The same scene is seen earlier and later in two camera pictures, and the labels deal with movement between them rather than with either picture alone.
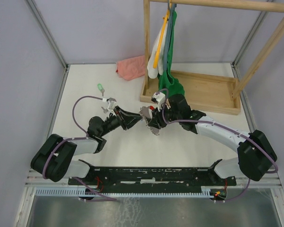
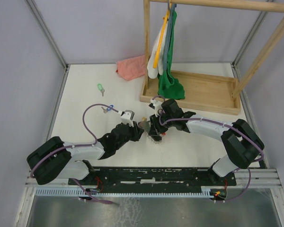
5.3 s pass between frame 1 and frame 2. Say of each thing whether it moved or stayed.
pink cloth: stayed
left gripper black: moved
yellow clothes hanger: stayed
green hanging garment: stayed
